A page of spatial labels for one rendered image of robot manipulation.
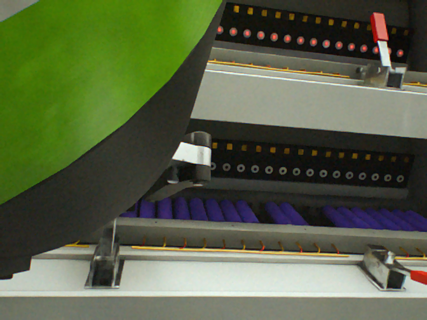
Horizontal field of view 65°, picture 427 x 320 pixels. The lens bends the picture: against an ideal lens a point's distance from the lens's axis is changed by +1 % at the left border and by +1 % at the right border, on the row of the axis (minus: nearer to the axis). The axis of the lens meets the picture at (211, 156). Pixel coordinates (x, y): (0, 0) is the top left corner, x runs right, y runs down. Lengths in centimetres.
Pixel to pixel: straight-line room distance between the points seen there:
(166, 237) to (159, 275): 5
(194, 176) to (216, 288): 17
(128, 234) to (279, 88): 21
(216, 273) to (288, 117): 16
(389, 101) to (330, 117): 6
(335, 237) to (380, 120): 13
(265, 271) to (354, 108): 18
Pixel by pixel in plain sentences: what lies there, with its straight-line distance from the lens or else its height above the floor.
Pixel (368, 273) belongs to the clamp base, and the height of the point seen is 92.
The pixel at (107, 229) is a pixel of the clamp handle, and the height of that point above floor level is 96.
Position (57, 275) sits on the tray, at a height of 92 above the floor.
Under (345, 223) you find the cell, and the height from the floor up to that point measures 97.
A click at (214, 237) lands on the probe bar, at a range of 36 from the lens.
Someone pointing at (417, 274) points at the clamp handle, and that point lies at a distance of 35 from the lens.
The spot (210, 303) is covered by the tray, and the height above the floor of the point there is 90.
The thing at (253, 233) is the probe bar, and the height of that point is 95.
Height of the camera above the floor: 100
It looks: 6 degrees up
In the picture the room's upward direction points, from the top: 3 degrees clockwise
